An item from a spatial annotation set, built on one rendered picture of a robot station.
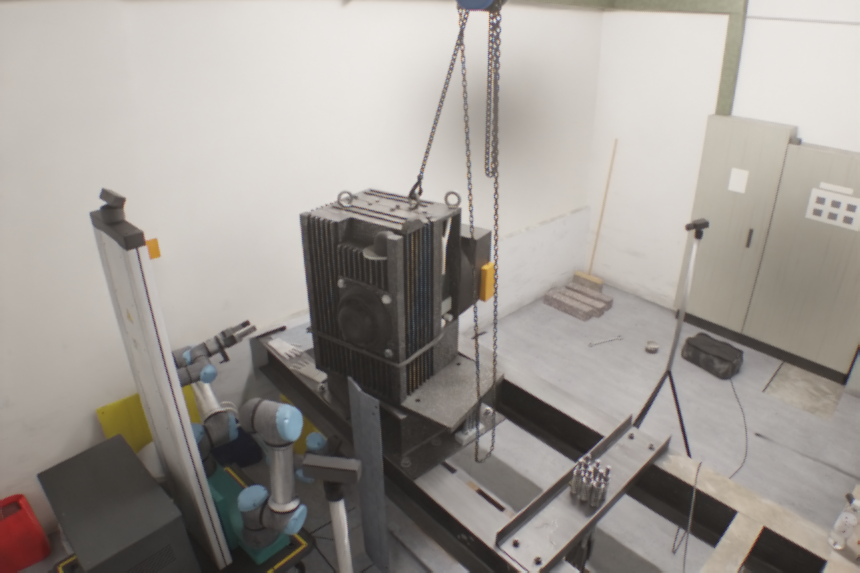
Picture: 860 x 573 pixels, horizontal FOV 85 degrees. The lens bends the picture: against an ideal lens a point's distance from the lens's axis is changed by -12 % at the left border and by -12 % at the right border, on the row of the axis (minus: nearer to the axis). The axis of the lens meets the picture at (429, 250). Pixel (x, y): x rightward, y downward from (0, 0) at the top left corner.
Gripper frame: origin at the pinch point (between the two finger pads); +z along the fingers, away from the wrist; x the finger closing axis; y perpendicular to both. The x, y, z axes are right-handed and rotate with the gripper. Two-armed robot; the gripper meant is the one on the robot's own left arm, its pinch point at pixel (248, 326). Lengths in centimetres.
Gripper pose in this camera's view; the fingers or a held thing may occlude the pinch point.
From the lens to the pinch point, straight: 251.9
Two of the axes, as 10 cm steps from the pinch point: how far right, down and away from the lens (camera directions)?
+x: -5.2, -0.6, 8.5
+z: 7.8, -4.4, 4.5
